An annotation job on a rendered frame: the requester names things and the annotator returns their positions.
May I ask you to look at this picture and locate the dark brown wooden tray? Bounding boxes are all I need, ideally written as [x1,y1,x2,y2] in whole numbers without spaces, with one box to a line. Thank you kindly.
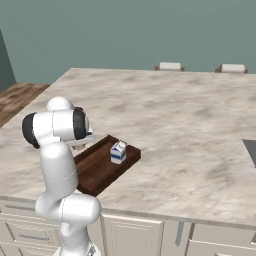
[73,134,142,197]

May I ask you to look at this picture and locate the cream cupboard door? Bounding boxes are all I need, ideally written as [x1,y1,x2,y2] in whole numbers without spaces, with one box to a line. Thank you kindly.
[100,214,165,256]

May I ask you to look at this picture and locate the white and blue milk carton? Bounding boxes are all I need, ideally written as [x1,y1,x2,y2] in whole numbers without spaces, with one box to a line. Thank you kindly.
[110,140,128,165]

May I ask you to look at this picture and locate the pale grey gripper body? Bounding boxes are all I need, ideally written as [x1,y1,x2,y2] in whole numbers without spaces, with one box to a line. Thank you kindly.
[67,129,97,150]

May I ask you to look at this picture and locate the grey drawer handle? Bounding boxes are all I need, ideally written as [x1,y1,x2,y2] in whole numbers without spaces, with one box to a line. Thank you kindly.
[18,233,43,242]
[4,203,36,212]

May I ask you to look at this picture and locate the dark grey sink basin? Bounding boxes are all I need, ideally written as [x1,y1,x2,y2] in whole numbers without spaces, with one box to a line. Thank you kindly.
[242,139,256,169]

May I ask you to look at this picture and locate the cream drawer front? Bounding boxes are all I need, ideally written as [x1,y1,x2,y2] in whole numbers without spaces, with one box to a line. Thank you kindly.
[188,223,256,246]
[0,200,40,218]
[185,239,256,256]
[0,215,63,247]

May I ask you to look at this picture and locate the grey vertical bar handle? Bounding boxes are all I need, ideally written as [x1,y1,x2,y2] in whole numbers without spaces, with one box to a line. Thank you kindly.
[175,221,185,247]

